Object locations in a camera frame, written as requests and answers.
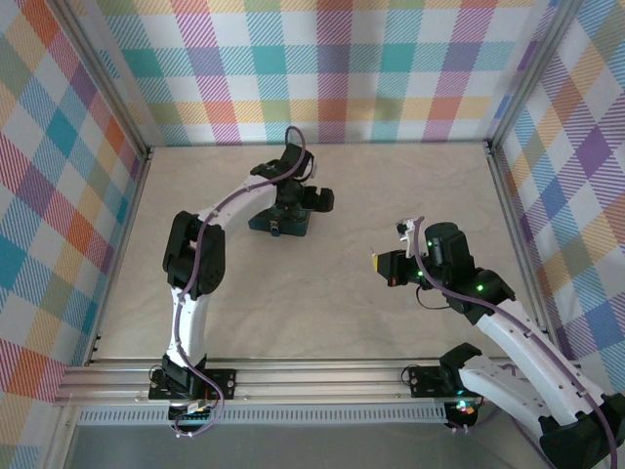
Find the starry night painted box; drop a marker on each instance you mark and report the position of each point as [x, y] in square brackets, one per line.
[293, 227]

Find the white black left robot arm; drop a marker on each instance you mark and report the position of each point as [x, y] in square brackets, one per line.
[188, 322]

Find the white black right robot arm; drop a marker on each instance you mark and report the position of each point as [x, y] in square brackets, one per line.
[512, 391]

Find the circuit board with lit LEDs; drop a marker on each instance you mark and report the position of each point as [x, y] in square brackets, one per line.
[464, 408]

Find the small circuit board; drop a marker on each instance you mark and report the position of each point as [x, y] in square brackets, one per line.
[195, 409]

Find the aluminium table side rail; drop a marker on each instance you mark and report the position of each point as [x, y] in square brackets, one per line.
[515, 229]
[119, 254]

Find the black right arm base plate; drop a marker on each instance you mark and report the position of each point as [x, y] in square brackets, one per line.
[422, 381]

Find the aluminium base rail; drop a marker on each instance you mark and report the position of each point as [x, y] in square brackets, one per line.
[317, 381]

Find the aluminium frame post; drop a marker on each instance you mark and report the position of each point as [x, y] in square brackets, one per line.
[105, 83]
[532, 75]

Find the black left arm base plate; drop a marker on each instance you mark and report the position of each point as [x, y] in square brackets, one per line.
[222, 383]

